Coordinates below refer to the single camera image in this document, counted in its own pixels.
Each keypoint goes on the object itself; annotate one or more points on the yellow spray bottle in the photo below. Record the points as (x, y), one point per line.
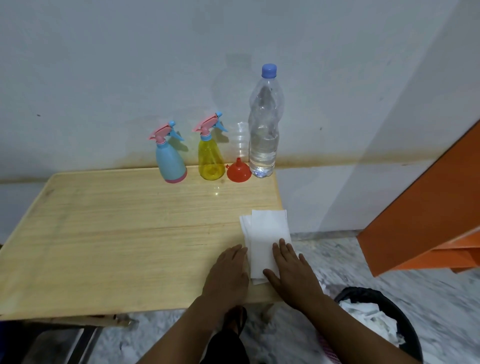
(210, 161)

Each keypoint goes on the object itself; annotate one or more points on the black chair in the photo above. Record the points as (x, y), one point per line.
(37, 345)

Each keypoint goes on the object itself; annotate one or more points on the person's dark clothing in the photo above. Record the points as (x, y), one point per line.
(225, 348)

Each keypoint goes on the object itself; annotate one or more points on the person's right hand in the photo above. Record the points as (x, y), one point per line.
(296, 279)

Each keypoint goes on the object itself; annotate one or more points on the person's right forearm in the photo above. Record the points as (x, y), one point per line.
(348, 337)

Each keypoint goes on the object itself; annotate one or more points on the person's left forearm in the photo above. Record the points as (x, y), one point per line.
(180, 337)

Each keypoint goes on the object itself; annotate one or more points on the person's left hand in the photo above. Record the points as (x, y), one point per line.
(227, 277)

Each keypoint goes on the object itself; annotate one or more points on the white paper napkins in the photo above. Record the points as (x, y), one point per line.
(264, 232)

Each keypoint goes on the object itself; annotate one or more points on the pink waste basket black liner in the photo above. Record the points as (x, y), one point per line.
(408, 326)

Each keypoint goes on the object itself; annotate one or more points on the orange cabinet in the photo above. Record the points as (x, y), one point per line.
(423, 217)

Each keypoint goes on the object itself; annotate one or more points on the clear plastic water bottle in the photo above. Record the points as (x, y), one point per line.
(264, 150)

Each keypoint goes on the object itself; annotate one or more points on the wooden table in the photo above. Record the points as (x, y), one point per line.
(112, 243)

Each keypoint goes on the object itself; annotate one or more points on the red plastic funnel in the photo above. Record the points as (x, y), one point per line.
(238, 174)

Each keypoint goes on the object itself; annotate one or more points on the blue spray bottle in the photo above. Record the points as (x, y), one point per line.
(170, 163)

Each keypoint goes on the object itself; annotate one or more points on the crumpled white tissues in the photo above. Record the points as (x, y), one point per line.
(371, 317)

